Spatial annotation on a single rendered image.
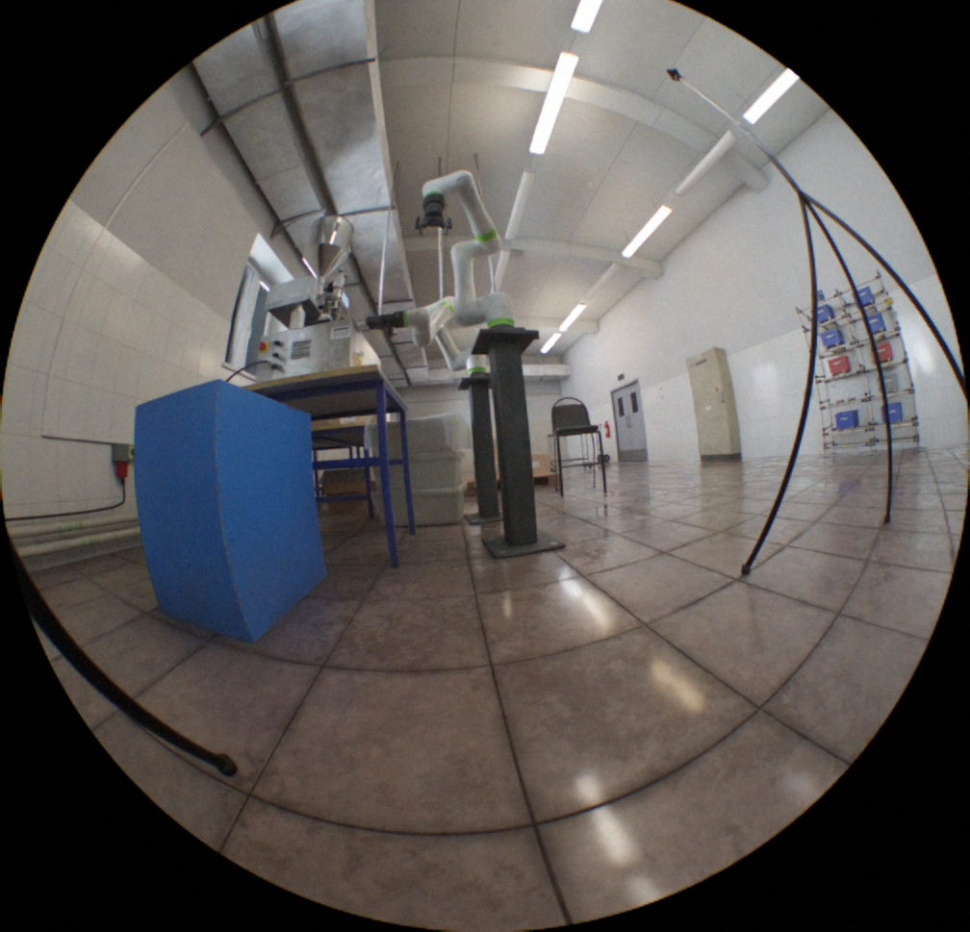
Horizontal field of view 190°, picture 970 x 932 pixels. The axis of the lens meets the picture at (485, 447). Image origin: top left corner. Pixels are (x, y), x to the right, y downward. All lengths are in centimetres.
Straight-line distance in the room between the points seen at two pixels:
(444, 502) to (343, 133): 349
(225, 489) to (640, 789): 85
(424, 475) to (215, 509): 138
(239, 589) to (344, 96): 339
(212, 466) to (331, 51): 311
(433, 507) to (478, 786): 164
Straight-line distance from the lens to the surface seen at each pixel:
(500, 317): 135
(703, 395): 584
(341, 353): 126
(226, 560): 73
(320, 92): 337
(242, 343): 394
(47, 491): 206
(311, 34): 327
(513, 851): 39
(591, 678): 56
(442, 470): 181
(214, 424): 72
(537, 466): 372
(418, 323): 153
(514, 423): 121
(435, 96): 434
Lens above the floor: 38
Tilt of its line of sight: 3 degrees up
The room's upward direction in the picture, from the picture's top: 5 degrees counter-clockwise
